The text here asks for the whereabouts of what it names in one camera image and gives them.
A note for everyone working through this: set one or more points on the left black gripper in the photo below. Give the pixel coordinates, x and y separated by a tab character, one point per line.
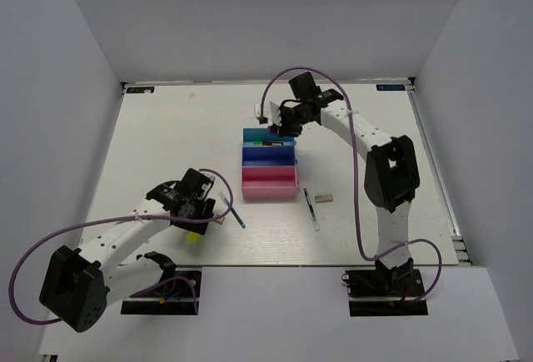
206	207

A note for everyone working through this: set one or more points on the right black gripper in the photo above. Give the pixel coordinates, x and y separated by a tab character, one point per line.
284	129

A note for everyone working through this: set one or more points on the yellow cap black highlighter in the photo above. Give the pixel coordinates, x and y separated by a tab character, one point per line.
193	237

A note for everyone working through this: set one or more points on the green cap black highlighter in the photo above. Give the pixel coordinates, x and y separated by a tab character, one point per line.
268	143

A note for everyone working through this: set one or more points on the white eraser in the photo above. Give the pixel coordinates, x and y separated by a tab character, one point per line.
324	198

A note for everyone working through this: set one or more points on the purple cap black highlighter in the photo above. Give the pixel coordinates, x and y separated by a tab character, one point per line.
272	130

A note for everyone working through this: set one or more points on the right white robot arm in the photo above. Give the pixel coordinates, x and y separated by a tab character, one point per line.
391	173

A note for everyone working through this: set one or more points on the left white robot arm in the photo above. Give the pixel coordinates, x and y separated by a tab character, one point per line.
81	283

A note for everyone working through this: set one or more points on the blue ink pen refill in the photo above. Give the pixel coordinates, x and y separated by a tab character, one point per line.
232	210

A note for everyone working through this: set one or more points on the dark blue drawer container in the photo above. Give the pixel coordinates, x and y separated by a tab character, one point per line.
269	156

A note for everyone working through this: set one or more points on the light blue drawer container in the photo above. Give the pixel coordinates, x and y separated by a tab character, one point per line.
249	135

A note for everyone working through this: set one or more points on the pink drawer container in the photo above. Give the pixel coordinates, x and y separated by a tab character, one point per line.
269	183

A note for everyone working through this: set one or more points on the green ink pen refill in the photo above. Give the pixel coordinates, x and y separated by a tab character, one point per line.
311	209

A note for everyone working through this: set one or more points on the right blue corner label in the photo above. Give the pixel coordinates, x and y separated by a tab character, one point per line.
389	87

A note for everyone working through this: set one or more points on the blue corner label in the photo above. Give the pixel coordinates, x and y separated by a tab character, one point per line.
389	87
140	90

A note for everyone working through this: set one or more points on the left blue corner label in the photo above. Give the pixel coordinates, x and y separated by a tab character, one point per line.
140	90

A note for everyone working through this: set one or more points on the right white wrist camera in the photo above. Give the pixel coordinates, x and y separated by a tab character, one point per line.
268	114

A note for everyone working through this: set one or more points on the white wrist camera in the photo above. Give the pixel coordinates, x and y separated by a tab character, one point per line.
268	114
208	182

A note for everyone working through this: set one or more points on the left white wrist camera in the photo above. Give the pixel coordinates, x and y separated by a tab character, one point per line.
208	182

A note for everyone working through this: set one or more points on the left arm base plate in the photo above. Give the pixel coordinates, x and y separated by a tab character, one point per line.
174	298

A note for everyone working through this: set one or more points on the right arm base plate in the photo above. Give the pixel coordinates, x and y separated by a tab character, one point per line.
367	299

